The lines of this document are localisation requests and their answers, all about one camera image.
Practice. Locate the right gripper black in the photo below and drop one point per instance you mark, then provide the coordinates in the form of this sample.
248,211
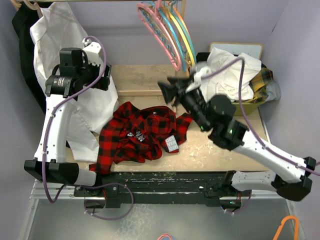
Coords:
180,85

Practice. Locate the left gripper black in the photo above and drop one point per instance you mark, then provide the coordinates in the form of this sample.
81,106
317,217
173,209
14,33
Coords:
100,82

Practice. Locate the red black plaid shirt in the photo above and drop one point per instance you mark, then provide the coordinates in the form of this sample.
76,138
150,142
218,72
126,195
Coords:
138,135

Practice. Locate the pink plastic hanger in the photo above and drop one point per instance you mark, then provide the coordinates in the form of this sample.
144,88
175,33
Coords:
160,37

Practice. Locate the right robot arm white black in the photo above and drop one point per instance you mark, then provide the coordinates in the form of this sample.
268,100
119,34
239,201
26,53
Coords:
287,175

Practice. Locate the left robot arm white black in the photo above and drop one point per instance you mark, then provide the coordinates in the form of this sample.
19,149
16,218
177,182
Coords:
79,69

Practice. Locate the yellow plastic hanger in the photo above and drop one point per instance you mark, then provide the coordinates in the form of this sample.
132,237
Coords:
165,11

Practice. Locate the white shirt in basket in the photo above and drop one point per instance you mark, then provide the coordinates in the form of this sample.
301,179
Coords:
227,82

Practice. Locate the white hanging shirt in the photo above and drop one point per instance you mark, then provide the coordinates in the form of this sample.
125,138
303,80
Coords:
56,29

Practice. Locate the teal plastic hanger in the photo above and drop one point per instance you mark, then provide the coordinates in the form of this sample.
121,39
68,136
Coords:
172,19

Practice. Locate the orange plastic hanger on rack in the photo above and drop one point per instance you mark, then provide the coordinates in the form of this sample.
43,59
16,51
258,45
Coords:
184,38

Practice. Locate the yellow plaid shirt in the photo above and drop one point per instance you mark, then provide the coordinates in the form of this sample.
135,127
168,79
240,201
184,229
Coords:
259,85

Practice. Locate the wooden clothes rack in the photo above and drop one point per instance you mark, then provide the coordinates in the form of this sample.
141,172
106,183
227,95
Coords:
121,93

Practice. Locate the green laundry basket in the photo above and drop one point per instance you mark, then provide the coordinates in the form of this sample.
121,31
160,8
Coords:
245,108

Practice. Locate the black hanging garment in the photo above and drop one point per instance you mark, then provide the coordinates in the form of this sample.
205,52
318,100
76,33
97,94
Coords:
22,21

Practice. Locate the grey blue garment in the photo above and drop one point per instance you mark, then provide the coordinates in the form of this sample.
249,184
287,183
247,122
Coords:
273,91

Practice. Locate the pink blue hangers bottom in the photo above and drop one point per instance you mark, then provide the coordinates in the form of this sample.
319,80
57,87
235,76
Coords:
166,236

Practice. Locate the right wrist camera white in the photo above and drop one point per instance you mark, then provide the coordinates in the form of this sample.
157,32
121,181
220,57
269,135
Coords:
198,71

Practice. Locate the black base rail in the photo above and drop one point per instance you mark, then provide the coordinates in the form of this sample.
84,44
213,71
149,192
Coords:
210,188

